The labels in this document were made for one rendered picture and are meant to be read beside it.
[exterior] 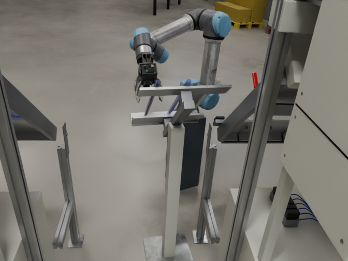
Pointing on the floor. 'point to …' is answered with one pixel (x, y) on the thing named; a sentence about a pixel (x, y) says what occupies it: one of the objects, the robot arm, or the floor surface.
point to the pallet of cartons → (243, 12)
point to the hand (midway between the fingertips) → (149, 101)
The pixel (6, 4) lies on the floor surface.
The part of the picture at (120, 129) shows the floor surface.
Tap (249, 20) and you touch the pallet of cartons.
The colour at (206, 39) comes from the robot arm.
